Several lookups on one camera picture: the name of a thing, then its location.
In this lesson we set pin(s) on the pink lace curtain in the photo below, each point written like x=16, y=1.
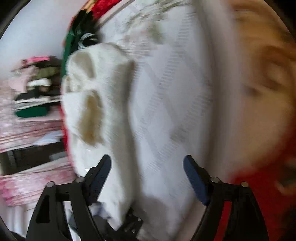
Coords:
x=30, y=138

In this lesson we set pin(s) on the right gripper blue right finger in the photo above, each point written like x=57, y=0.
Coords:
x=199, y=180

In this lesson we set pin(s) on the white dotted-lattice floral bedsheet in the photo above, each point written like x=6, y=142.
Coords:
x=178, y=103

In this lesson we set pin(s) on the fluffy white knit sweater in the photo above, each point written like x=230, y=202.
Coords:
x=94, y=101

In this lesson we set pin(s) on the dark green striped-cuff sweater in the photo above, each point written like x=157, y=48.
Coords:
x=82, y=34

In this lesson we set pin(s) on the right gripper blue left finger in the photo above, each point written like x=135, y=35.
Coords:
x=96, y=178

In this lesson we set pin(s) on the pile of folded clothes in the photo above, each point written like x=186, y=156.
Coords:
x=36, y=81

